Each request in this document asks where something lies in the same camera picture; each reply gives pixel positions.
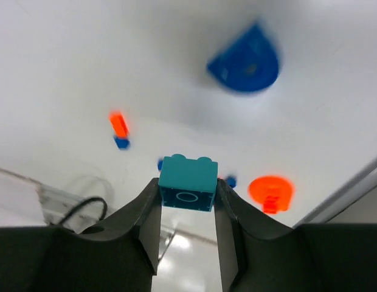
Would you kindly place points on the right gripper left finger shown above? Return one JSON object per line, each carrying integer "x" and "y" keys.
{"x": 119, "y": 253}

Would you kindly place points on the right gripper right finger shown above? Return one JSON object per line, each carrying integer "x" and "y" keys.
{"x": 258, "y": 253}

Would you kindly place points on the small teal lego brick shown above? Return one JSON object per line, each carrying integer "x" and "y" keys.
{"x": 188, "y": 183}

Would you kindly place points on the orange cone lego piece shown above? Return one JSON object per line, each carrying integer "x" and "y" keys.
{"x": 273, "y": 193}

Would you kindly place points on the small orange blue lego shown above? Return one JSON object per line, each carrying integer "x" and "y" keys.
{"x": 121, "y": 131}

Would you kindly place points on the blue round lego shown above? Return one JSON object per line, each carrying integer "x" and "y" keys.
{"x": 247, "y": 65}

